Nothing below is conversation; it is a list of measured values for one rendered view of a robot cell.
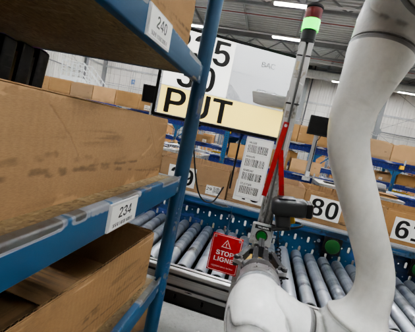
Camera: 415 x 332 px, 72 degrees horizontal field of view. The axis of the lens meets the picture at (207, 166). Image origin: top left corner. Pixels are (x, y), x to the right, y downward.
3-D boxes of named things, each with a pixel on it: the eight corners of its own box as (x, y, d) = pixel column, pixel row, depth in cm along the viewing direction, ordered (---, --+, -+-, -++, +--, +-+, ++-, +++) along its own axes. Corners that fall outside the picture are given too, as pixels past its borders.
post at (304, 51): (224, 309, 96) (286, 38, 85) (226, 301, 100) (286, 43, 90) (259, 321, 93) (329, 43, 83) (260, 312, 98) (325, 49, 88)
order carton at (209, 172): (157, 184, 162) (162, 155, 160) (173, 178, 191) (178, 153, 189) (224, 201, 155) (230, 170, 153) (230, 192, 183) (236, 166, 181)
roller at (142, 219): (95, 254, 109) (91, 242, 108) (149, 219, 159) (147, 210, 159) (106, 251, 107) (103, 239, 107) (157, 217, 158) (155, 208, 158)
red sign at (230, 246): (205, 268, 95) (213, 232, 94) (206, 267, 96) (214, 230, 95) (253, 282, 93) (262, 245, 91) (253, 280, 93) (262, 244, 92)
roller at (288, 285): (280, 310, 96) (284, 296, 95) (276, 252, 147) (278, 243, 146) (296, 315, 95) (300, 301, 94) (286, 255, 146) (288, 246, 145)
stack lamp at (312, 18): (302, 26, 84) (307, 5, 84) (300, 32, 89) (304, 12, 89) (319, 28, 83) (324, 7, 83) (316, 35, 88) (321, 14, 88)
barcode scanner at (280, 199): (311, 237, 83) (315, 202, 82) (269, 232, 85) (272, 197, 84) (307, 230, 89) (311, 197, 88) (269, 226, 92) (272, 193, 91)
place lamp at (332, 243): (323, 252, 139) (327, 238, 138) (323, 251, 140) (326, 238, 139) (338, 256, 138) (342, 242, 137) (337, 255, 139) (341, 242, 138)
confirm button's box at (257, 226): (248, 243, 90) (253, 222, 89) (248, 240, 93) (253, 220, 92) (269, 249, 89) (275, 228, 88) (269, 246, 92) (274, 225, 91)
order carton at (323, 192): (298, 220, 148) (305, 188, 146) (292, 207, 176) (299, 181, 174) (379, 240, 141) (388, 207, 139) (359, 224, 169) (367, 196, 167)
